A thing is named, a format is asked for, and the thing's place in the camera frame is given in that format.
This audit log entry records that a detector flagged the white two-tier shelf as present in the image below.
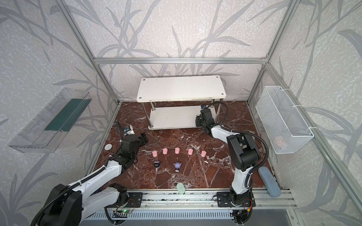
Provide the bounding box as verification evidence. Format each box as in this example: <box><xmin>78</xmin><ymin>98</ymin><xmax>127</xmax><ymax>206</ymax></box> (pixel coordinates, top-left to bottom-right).
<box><xmin>137</xmin><ymin>75</ymin><xmax>226</xmax><ymax>130</ymax></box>

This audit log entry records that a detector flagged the pink toy in basket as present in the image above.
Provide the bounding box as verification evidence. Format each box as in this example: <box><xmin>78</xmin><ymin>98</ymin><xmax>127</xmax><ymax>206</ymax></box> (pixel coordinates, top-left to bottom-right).
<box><xmin>275</xmin><ymin>136</ymin><xmax>288</xmax><ymax>150</ymax></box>

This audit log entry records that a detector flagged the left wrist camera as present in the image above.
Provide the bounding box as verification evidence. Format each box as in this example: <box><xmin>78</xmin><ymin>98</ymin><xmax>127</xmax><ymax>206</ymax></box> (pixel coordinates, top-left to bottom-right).
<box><xmin>123</xmin><ymin>125</ymin><xmax>135</xmax><ymax>136</ymax></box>

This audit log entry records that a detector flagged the pale green oval disc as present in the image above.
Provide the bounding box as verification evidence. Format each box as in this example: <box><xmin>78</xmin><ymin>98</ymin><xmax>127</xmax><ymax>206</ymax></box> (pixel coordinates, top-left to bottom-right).
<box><xmin>176</xmin><ymin>183</ymin><xmax>186</xmax><ymax>195</ymax></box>

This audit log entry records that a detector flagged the aluminium cage frame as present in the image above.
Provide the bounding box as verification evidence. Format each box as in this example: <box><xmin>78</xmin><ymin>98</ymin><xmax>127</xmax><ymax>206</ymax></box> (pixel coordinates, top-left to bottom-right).
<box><xmin>55</xmin><ymin>1</ymin><xmax>362</xmax><ymax>211</ymax></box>

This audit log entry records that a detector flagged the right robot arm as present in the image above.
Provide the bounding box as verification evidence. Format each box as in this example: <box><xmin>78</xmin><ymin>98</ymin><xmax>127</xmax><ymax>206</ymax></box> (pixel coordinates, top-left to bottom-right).
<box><xmin>195</xmin><ymin>108</ymin><xmax>269</xmax><ymax>206</ymax></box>

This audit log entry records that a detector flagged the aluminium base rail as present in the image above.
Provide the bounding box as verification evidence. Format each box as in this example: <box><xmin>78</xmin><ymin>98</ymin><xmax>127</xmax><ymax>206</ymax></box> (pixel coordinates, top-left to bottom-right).
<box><xmin>88</xmin><ymin>188</ymin><xmax>297</xmax><ymax>220</ymax></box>

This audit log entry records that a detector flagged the clear plastic wall bin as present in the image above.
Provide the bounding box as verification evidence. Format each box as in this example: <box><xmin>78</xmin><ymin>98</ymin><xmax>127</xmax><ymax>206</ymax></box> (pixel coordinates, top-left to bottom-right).
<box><xmin>8</xmin><ymin>88</ymin><xmax>92</xmax><ymax>153</ymax></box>

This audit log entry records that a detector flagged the purple toy with black bow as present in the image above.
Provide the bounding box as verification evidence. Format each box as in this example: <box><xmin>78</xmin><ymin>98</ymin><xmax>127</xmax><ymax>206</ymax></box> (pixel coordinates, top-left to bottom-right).
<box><xmin>173</xmin><ymin>162</ymin><xmax>182</xmax><ymax>172</ymax></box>

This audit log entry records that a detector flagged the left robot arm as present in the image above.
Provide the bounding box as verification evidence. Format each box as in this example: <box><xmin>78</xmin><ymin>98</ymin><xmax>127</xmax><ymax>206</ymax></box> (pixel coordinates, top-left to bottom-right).
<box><xmin>31</xmin><ymin>132</ymin><xmax>149</xmax><ymax>226</ymax></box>

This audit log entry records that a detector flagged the white wire basket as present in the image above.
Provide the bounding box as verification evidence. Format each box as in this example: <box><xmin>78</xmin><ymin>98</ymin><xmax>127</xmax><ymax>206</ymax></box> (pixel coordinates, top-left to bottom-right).
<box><xmin>256</xmin><ymin>86</ymin><xmax>314</xmax><ymax>154</ymax></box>

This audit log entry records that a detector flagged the small white round disc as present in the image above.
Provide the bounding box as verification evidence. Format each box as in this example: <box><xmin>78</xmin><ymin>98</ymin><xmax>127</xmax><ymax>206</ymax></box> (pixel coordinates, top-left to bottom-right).
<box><xmin>104</xmin><ymin>144</ymin><xmax>113</xmax><ymax>151</ymax></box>

